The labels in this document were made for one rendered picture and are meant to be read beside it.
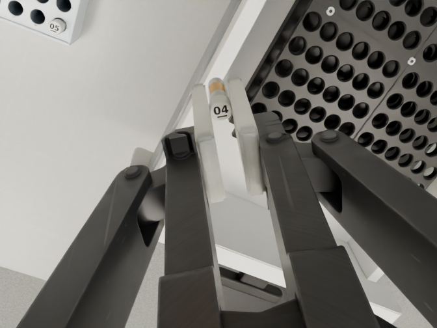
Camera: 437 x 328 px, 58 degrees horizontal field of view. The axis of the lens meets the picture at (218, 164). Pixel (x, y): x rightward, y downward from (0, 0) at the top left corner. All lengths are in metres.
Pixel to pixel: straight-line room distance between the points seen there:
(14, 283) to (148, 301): 0.53
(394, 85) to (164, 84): 0.23
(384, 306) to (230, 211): 0.17
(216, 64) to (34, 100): 0.24
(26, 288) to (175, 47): 1.49
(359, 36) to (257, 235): 0.19
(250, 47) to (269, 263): 0.19
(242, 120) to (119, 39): 0.29
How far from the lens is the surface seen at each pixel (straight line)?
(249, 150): 0.15
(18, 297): 1.85
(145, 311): 1.80
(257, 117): 0.18
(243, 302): 0.91
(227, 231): 0.35
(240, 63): 0.36
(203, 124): 0.16
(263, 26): 0.35
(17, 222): 0.57
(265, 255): 0.36
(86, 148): 0.48
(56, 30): 0.39
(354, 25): 0.30
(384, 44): 0.31
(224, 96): 0.22
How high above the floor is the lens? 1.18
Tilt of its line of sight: 61 degrees down
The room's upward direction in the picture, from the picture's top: 172 degrees clockwise
